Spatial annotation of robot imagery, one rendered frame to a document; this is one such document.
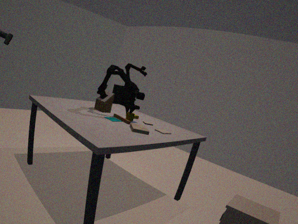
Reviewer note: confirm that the yellow cup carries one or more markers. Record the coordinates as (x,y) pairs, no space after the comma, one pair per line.
(129,116)

